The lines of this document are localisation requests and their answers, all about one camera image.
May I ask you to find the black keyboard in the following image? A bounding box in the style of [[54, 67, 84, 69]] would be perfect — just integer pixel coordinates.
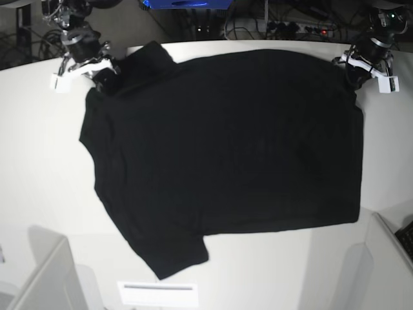
[[395, 222, 413, 259]]

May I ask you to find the left white partition panel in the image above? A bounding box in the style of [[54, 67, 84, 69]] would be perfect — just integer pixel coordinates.
[[1, 224, 104, 309]]

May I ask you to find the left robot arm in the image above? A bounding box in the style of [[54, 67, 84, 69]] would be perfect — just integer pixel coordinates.
[[332, 1, 412, 94]]

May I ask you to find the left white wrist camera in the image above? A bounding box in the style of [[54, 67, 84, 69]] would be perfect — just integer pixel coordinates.
[[377, 76, 399, 94]]

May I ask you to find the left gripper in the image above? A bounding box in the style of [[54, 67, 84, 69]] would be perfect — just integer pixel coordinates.
[[332, 44, 394, 91]]

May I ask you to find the blue computer case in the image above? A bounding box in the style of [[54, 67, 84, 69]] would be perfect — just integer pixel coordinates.
[[142, 0, 233, 10]]

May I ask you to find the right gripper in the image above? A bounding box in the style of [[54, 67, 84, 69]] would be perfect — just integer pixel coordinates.
[[59, 41, 121, 96]]

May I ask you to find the black T-shirt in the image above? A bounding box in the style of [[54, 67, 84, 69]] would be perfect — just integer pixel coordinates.
[[79, 43, 364, 280]]

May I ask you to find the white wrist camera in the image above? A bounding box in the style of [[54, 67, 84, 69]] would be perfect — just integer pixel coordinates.
[[50, 73, 75, 94], [377, 76, 399, 94]]

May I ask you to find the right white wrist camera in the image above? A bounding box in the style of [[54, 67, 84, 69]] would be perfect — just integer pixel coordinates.
[[50, 73, 75, 94]]

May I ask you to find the right white partition panel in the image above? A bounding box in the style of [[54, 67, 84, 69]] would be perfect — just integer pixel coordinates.
[[330, 213, 412, 310]]

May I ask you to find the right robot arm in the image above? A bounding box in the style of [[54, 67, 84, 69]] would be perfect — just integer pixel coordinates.
[[42, 0, 121, 95]]

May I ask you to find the white partition panel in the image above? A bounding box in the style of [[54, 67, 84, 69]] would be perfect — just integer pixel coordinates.
[[330, 213, 412, 310], [1, 224, 104, 309]]

